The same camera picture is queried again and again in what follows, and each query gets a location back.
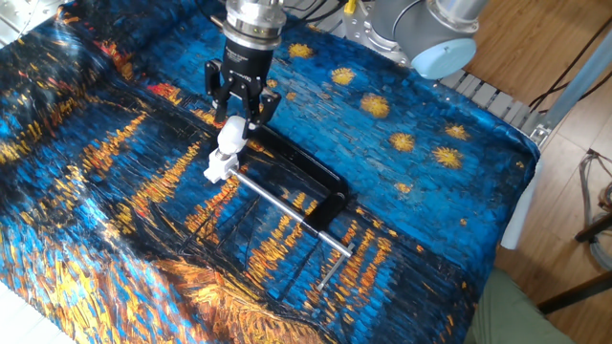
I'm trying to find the green trousers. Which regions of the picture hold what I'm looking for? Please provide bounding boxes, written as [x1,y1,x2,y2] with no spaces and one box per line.
[467,266,612,344]

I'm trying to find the light blue post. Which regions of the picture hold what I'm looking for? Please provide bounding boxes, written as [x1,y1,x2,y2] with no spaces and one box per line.
[500,55,612,251]

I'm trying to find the white bulb socket block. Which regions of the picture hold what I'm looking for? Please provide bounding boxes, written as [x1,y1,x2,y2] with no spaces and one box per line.
[203,147,241,184]

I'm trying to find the white light bulb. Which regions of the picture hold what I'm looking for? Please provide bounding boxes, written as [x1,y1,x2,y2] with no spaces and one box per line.
[217,116,252,155]

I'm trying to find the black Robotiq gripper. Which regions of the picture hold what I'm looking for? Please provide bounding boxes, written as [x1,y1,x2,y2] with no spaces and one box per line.
[203,42,284,128]

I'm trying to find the black C-clamp with metal screw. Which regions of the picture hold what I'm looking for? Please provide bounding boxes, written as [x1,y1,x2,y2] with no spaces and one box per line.
[186,119,357,290]

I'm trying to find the black metal stand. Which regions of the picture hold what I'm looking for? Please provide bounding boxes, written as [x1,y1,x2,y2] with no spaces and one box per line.
[534,151,612,318]

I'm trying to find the starry night print tablecloth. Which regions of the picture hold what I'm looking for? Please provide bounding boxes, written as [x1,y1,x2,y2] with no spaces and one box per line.
[0,0,543,344]

